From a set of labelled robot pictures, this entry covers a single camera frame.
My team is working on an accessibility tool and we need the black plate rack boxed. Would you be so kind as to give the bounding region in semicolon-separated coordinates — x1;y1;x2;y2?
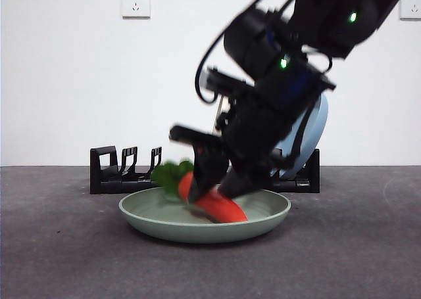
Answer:
89;145;320;195

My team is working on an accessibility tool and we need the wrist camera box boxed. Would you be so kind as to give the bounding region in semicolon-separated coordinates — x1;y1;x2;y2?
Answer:
203;66;238;99

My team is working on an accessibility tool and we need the blue plate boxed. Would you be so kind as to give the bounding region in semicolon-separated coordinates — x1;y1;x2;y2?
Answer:
269;91;330;181

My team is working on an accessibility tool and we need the black cable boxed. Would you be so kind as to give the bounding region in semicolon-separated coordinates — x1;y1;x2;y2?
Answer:
194;0;279;104

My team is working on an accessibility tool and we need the orange carrot with green leaves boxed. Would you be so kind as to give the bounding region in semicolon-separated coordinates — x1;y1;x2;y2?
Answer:
150;160;249;224

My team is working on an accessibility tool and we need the white wall socket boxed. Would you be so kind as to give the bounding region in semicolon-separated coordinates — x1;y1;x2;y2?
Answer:
399;0;421;21
121;0;152;20

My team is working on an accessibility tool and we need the green plate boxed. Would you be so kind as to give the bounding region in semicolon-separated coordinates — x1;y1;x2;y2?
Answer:
118;187;292;245

